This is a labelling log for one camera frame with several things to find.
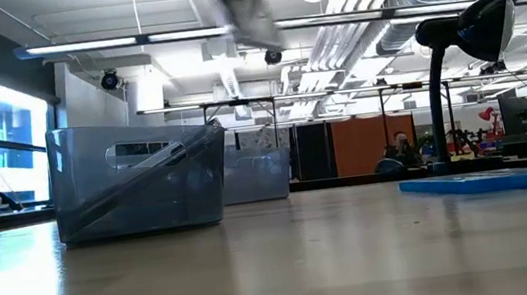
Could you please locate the black ceiling dome camera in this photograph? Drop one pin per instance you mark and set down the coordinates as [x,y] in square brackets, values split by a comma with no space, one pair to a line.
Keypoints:
[109,80]
[273,56]

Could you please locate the black computer monitor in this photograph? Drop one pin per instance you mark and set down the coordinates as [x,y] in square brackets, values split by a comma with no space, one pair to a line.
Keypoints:
[518,113]

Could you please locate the black room partition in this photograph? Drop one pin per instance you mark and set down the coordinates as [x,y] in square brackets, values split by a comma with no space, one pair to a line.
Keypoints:
[314,151]

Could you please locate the blue round chair back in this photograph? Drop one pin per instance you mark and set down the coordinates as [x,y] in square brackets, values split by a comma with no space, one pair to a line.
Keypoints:
[389,165]

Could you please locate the black gooseneck desk lamp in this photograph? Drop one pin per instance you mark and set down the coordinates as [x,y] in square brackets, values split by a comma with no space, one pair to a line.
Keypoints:
[481,30]

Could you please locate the grey translucent plastic bin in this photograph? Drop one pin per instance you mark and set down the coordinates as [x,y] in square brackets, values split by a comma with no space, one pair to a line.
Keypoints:
[257,178]
[99,208]

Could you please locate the person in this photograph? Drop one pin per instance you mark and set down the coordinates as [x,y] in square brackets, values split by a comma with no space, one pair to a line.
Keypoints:
[402,145]

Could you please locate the orange room partition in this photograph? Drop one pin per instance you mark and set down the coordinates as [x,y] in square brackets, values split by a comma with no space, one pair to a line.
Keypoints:
[364,145]

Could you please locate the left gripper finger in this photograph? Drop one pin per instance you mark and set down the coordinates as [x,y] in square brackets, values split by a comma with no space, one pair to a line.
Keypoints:
[231,5]
[255,2]

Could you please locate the blue plastic disc case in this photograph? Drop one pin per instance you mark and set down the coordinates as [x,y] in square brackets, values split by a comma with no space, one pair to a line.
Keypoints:
[499,182]

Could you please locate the long ceiling light fixture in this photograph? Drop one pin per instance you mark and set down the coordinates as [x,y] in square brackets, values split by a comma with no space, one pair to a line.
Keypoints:
[80,46]
[353,17]

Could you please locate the red desk lamp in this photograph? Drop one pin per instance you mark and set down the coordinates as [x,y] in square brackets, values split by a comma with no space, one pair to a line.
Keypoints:
[487,114]

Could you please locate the jewel case with white swoosh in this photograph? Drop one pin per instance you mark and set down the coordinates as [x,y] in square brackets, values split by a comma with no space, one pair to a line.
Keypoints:
[146,174]

